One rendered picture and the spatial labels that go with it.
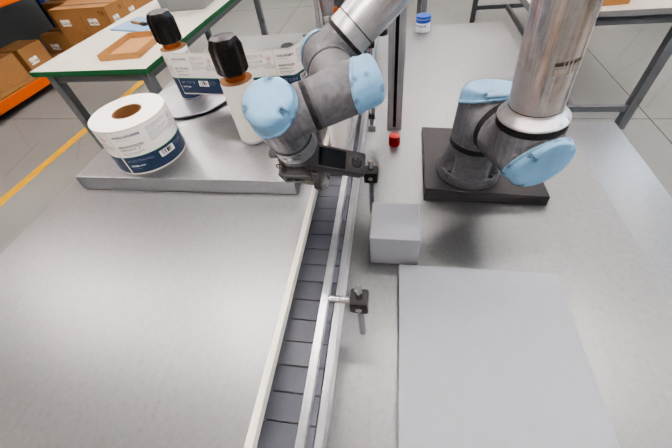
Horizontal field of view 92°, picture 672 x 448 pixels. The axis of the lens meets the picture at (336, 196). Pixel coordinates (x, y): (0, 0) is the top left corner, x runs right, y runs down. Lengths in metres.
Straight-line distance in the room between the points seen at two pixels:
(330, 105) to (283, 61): 0.68
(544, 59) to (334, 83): 0.31
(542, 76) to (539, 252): 0.38
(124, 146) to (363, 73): 0.74
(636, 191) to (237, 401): 0.98
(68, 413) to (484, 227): 0.88
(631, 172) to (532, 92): 0.54
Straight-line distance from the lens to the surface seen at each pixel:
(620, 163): 1.12
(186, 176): 1.00
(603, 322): 0.78
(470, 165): 0.81
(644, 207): 1.02
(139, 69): 2.09
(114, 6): 4.73
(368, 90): 0.46
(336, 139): 0.81
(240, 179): 0.91
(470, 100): 0.75
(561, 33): 0.58
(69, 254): 1.06
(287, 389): 0.60
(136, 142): 1.02
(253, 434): 0.56
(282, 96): 0.44
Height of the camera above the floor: 1.44
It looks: 46 degrees down
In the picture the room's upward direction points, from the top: 8 degrees counter-clockwise
